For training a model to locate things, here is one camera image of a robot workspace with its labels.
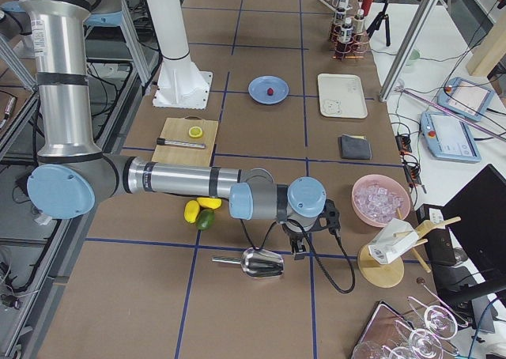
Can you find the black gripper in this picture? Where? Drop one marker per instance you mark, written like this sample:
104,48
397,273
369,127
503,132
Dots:
295,234

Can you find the blue plate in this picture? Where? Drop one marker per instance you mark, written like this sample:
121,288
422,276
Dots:
258,87

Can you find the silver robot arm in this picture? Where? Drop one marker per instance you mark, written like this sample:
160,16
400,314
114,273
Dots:
74,174

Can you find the steel ice scoop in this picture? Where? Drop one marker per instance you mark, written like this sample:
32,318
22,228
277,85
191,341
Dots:
256,263

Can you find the wooden cup stand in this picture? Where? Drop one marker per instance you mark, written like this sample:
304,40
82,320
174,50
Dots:
380,260

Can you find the pink bowl with ice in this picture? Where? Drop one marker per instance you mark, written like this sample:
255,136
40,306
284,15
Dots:
377,199

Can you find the green avocado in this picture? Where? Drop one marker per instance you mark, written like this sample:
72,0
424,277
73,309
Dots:
205,219

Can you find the yellow lemon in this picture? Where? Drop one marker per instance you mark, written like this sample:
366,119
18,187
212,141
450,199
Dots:
209,203
191,211

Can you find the grey folded cloth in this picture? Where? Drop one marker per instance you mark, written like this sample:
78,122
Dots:
354,148

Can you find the wine glass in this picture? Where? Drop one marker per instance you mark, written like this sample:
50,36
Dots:
421,342
438,318

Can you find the half lemon slice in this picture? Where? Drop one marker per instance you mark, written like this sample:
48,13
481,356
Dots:
195,132

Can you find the cream bear tray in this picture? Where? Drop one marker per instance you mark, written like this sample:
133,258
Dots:
341,96

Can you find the wooden cutting board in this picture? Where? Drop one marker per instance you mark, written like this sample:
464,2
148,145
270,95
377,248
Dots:
177,129

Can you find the steel muddler black cap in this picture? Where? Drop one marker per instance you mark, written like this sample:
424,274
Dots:
189,145

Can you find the black monitor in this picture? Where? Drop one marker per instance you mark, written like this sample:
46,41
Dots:
481,234

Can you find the blue teach pendant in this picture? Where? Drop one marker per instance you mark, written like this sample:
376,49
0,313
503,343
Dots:
466,98
447,138

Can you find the tea bottle white cap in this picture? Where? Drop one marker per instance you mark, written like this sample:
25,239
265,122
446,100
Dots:
339,19

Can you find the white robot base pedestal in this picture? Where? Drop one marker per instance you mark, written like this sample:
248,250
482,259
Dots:
180,83

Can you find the copper wire bottle rack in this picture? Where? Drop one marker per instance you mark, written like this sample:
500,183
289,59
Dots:
350,50

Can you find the white wire cup rack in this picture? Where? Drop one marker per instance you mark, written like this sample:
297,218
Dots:
334,4

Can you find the black camera tripod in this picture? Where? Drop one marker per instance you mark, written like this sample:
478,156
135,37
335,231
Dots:
381,17

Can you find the aluminium frame post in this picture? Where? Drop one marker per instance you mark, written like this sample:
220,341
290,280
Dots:
406,47

